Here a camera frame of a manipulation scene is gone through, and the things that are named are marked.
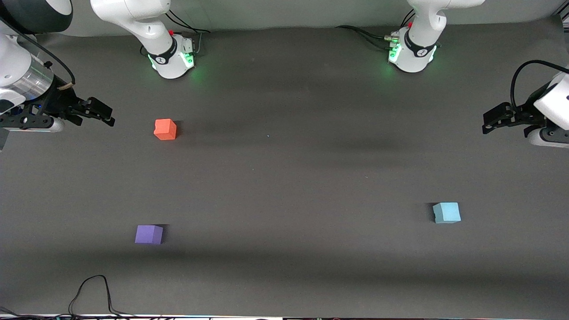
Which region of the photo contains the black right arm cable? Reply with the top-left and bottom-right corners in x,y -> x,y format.
0,18 -> 76,87

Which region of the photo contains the black left base cable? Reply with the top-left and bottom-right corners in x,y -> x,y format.
335,9 -> 416,50

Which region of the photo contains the dark grey table mat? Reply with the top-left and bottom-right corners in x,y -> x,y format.
0,18 -> 569,319

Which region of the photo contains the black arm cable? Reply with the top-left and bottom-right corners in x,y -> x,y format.
510,60 -> 569,109
0,18 -> 76,87

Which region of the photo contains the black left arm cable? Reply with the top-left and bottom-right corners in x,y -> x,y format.
510,60 -> 569,109

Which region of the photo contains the purple foam block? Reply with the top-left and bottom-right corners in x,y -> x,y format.
135,225 -> 164,245

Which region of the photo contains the black right base cable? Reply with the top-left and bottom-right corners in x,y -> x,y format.
164,10 -> 211,57

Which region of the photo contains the light blue foam block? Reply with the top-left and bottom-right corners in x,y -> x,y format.
433,202 -> 461,224

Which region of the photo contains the black base cable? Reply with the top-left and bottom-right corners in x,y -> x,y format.
164,10 -> 211,57
335,9 -> 416,50

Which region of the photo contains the looped black cable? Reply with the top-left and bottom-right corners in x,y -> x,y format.
68,275 -> 138,319

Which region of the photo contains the orange foam block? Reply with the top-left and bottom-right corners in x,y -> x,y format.
154,119 -> 177,141

